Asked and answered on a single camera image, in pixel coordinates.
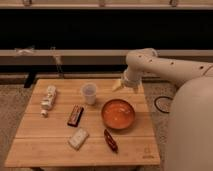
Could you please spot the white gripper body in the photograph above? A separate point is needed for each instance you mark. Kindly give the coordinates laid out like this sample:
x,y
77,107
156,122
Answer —
x,y
131,78

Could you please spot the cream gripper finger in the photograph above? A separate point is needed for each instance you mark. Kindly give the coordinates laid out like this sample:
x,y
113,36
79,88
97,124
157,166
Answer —
x,y
135,90
117,85

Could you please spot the dark red pepper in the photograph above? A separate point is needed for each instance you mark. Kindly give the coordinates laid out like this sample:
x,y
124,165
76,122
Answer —
x,y
110,141

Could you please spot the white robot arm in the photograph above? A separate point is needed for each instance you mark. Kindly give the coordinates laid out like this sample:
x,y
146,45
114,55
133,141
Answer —
x,y
189,145

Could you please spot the orange ceramic bowl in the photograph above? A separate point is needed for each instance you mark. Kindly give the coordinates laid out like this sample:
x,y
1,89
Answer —
x,y
118,114

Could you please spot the translucent plastic cup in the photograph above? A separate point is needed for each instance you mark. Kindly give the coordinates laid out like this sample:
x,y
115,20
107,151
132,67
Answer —
x,y
88,91

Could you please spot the dark chocolate bar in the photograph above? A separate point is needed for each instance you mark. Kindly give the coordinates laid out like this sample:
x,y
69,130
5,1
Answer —
x,y
75,116

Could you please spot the wooden table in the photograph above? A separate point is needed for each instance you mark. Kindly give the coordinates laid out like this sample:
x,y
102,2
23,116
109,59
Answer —
x,y
43,141

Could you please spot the white wrapped snack packet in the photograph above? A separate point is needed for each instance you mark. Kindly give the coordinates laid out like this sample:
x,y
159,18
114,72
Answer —
x,y
78,138

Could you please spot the white squeeze bottle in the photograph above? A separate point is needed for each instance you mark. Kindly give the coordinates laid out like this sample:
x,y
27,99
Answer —
x,y
48,100

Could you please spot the grey metal rail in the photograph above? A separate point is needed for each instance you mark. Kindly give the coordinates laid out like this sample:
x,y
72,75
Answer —
x,y
89,57

